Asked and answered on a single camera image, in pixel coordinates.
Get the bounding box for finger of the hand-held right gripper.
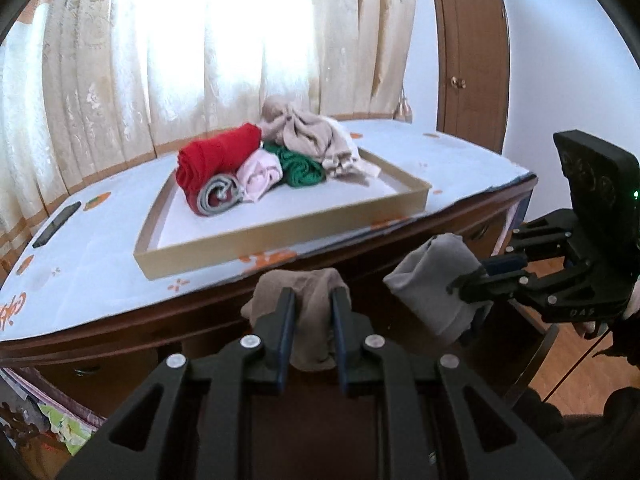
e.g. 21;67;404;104
446;260;587;307
482;208;582;277

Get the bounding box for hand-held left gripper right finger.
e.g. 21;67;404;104
331;287;576;480

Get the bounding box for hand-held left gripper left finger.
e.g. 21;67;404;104
57;287;296;480

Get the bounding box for tan underwear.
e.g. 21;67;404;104
241;268;352;373

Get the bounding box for wooden drawer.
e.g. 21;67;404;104
180;240;561;480

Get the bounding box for shallow cardboard tray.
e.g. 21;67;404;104
134;146;433;281

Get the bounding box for green underwear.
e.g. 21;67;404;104
262;141;328;190

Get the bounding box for smooth pink underwear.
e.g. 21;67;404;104
236;149;285;205

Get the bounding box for red underwear grey waistband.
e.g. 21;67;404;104
175;122;263;218

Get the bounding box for cream mesh underwear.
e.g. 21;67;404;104
272;112;383;179
260;95;313;143

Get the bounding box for person's dark sleeved forearm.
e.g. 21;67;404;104
595;310;640;366

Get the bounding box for person's right hand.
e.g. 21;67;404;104
572;292;640;341

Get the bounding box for person's dark clothed leg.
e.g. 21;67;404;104
515;382;640;480

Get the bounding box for curtain tassel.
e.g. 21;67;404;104
395;85;413;121

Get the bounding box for wooden dresser with tablecloth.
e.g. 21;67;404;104
0;117;538;343

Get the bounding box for wooden door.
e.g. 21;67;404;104
429;0;511;153

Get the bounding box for colourful printed bags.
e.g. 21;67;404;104
0;367;108;461

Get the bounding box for cream patterned curtain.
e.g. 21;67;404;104
0;0;418;266

